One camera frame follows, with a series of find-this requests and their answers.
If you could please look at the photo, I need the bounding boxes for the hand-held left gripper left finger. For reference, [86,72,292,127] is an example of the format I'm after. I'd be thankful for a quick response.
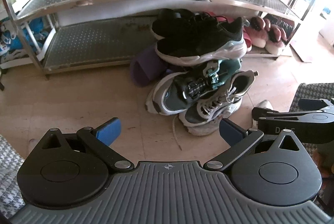
[39,117,134,172]

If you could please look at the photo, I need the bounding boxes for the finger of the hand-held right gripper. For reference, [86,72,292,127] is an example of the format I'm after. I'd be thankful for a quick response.
[251,106,301,120]
[257,118,296,136]

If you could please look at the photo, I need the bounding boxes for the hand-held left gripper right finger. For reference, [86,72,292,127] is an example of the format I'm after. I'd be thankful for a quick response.
[204,118,304,172]

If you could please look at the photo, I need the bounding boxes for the white mesh sneaker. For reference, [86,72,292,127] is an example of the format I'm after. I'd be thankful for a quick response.
[172,102,243,149]

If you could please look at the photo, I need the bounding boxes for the dark grey white sneaker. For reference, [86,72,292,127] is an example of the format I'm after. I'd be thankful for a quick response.
[179,70,259,126]

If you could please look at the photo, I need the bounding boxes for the teal black buckle sneaker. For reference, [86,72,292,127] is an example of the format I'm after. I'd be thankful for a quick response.
[145,58,243,116]

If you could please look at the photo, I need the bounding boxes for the purple slipper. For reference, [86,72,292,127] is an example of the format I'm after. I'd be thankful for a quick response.
[130,44,167,87]

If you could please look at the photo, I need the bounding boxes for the black sneaker thick white sole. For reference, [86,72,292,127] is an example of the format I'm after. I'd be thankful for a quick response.
[154,19,248,66]
[151,15,227,40]

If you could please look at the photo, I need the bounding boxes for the person's right shoe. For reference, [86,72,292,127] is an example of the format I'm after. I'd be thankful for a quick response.
[256,99,273,113]

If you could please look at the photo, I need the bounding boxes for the person's right leg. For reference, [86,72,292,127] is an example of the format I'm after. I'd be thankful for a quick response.
[289,82,334,113]

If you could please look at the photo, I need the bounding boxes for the person's leg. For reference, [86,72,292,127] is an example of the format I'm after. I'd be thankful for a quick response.
[289,82,334,113]
[0,134,25,216]

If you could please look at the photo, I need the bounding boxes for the pink fluffy slipper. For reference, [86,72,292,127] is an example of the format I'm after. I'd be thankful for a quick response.
[265,19,287,55]
[249,16,269,48]

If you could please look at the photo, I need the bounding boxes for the person's left leg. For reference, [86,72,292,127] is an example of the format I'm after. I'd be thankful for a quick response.
[0,134,25,216]

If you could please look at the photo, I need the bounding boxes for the blue white sports gear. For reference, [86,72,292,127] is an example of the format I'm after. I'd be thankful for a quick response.
[0,14,46,61]

